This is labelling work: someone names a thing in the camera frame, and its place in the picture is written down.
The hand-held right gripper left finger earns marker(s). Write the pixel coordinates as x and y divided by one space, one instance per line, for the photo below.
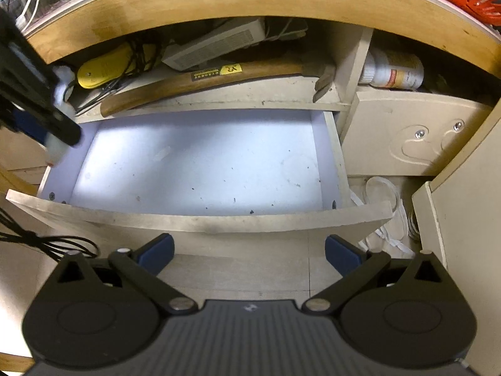
158 251

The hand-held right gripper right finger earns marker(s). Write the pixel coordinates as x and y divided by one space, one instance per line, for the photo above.
343 256

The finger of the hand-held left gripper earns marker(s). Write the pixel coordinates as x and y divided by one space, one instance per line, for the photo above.
47 113

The beige wooden drawer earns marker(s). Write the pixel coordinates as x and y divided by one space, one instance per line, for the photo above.
203 164

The closed beige drawer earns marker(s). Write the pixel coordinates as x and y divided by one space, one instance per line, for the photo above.
391 145

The yellow plastic case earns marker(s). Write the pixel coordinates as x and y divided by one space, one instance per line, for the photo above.
102 69

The beige cabinet door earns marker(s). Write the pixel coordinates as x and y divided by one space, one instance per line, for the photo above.
469 219

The white vented device box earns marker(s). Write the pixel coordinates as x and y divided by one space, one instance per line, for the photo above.
219 42

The white labelled bottle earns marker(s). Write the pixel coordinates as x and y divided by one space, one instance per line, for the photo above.
395 72

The wooden desk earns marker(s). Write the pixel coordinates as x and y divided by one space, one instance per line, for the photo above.
219 0

